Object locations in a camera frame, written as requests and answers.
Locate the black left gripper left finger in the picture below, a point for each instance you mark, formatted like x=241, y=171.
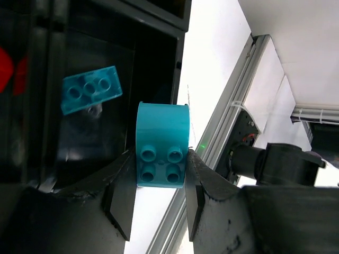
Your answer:
x=93, y=215

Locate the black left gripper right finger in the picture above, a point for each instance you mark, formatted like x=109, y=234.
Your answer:
x=223, y=218

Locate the teal rounded lego brick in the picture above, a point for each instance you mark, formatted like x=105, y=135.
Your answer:
x=162, y=143

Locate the teal lego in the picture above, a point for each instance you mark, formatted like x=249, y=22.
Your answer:
x=89, y=88

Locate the black four-compartment tray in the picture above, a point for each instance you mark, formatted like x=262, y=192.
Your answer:
x=143, y=39

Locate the aluminium rail frame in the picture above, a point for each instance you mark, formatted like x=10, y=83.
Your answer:
x=185, y=209

